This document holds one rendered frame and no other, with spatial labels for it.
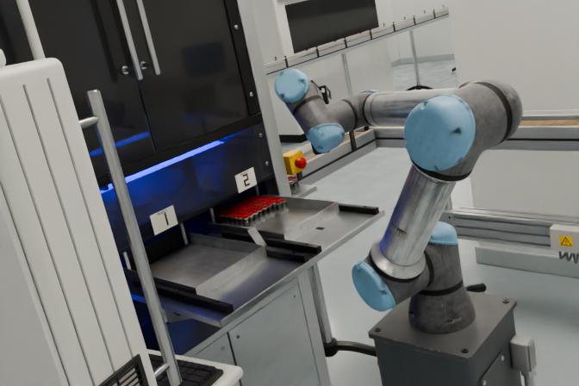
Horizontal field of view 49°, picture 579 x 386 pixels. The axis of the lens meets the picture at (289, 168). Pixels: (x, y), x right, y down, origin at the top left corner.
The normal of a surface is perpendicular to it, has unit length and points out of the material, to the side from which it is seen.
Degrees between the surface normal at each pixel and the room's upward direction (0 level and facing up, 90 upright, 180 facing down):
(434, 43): 90
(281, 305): 90
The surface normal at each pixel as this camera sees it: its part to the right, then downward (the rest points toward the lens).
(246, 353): 0.73, 0.04
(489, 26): -0.66, 0.33
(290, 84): -0.31, -0.15
